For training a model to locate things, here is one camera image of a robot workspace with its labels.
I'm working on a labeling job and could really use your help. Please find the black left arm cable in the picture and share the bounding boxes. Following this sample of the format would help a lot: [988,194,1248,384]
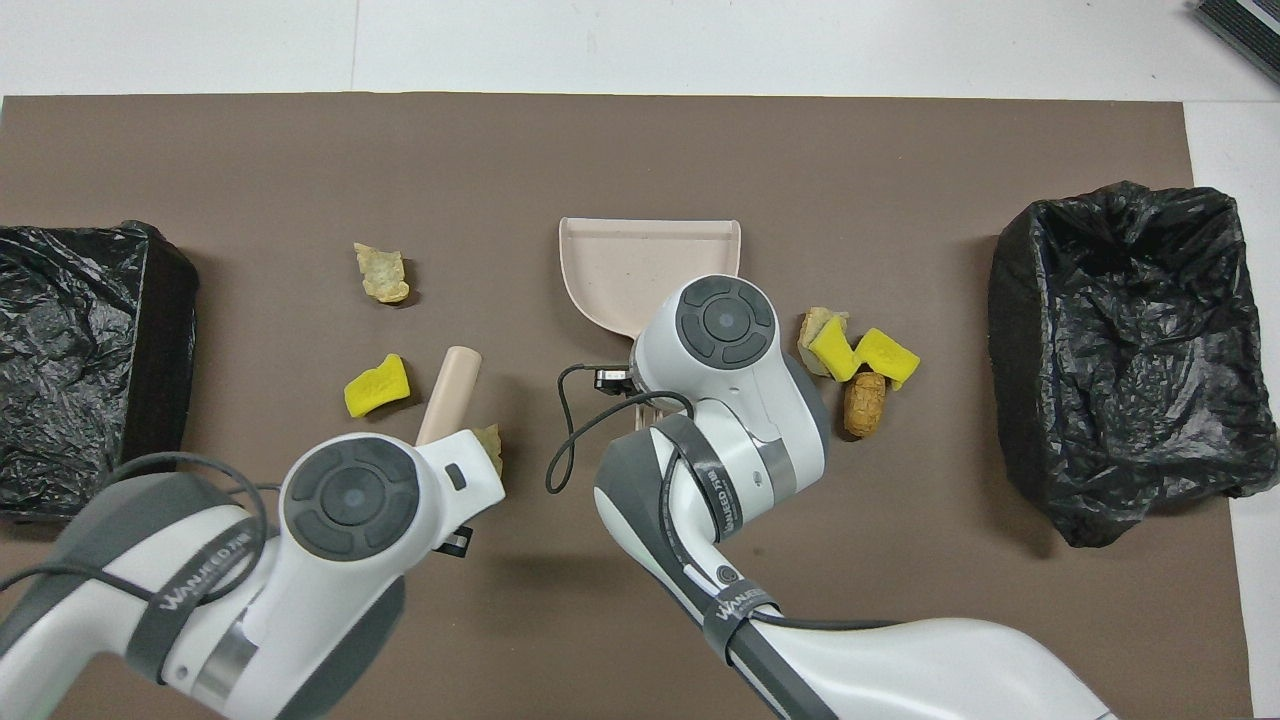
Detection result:
[0,452,271,603]

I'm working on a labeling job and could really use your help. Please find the bin with black liner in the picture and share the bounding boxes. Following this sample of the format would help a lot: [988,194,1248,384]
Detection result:
[988,181,1280,549]
[0,221,200,523]

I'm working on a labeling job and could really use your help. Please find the beige hand brush black bristles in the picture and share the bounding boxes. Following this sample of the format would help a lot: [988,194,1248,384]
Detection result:
[415,346,484,448]

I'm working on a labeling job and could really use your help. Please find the dark ribbed object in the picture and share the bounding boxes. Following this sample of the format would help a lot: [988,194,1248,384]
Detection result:
[1192,0,1280,85]

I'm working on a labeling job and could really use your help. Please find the brown cork-like nugget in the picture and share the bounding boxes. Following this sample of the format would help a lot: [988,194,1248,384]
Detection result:
[842,372,888,439]

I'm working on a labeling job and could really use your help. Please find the pale grey foam scrap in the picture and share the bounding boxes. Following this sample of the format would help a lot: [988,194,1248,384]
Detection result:
[797,307,849,378]

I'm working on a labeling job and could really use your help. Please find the beige plastic dustpan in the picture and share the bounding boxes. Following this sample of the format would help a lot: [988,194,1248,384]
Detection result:
[558,217,742,426]

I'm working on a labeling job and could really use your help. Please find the yellow sponge piece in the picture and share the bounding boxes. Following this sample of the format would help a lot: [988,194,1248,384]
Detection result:
[808,315,861,383]
[853,328,922,391]
[343,353,412,420]

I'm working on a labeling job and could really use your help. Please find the brown table mat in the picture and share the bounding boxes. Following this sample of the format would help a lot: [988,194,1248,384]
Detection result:
[0,93,1253,720]

